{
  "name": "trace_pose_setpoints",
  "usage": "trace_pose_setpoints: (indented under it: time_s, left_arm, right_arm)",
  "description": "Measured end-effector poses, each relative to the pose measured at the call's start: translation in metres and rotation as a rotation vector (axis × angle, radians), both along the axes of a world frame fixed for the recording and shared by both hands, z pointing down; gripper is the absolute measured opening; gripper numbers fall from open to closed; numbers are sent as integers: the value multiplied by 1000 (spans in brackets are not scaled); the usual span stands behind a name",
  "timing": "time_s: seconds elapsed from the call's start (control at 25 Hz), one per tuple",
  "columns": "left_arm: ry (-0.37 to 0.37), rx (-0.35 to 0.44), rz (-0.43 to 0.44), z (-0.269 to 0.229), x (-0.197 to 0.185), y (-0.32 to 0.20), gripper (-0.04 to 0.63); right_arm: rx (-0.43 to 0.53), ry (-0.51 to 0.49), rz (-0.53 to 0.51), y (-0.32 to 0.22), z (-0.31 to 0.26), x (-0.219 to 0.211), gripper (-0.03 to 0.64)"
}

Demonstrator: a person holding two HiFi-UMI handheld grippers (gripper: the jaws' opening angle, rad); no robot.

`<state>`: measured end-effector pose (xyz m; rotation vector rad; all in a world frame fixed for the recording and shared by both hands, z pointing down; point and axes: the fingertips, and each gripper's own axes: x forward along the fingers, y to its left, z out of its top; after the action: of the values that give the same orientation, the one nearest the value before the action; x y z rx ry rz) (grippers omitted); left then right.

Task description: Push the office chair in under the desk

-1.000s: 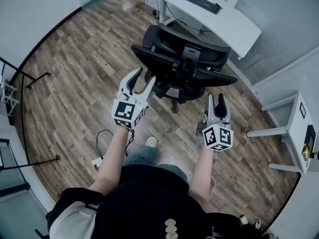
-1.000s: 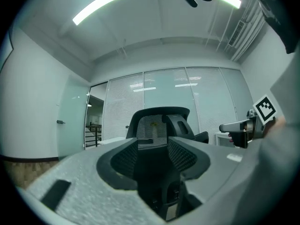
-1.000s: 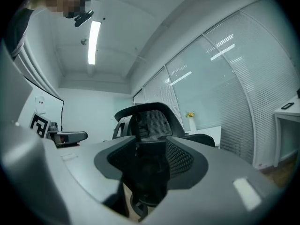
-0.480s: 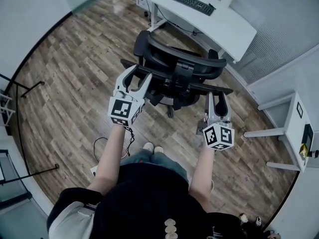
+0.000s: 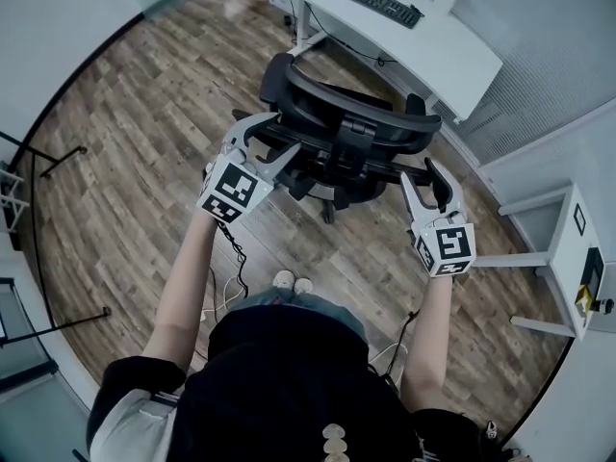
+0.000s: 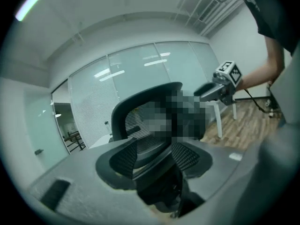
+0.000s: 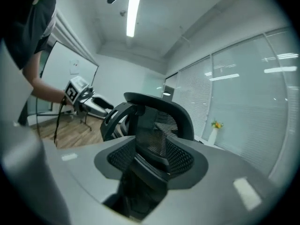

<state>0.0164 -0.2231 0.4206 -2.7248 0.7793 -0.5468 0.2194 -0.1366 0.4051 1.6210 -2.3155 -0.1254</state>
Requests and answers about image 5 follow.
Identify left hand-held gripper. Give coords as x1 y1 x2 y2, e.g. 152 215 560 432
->
194 111 303 225

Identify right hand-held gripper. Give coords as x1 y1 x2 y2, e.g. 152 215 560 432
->
399 157 478 279

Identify black office chair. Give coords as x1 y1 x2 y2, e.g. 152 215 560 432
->
231 51 445 226

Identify person's right forearm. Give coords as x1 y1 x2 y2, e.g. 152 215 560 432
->
398 273 457 414

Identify person's left forearm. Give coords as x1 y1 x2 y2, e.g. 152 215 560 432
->
141 207 223 371

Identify white desk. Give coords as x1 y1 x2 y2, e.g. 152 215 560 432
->
246 0 504 125

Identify white side table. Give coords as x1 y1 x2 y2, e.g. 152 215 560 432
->
473 183 608 342

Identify person's blue jeans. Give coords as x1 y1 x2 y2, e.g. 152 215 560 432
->
229 288 371 347

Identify black box device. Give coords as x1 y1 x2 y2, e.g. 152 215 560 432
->
578 246 605 303

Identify window blinds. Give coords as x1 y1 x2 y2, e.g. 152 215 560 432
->
449 0 616 164

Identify black keyboard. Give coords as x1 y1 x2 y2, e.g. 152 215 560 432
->
321 0 425 31

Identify small yellow object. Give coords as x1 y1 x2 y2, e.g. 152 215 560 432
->
574 284 596 315

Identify whiteboard with black stand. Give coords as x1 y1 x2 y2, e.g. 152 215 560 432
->
0 130 114 350

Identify person's black grey top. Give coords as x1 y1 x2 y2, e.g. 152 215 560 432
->
86 304 483 462

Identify white shelf rack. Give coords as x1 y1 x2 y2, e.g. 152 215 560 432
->
0 160 31 234

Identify beige beaded ornament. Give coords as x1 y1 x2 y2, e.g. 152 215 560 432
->
321 423 351 462

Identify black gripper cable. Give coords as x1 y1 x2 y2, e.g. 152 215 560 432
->
215 220 250 298
383 309 423 380

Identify black desk cable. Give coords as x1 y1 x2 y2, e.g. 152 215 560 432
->
286 0 398 68

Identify black rectangular frame object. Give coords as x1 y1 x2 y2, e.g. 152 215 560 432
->
573 203 590 237

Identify white cable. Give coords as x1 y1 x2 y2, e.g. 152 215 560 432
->
200 275 247 322

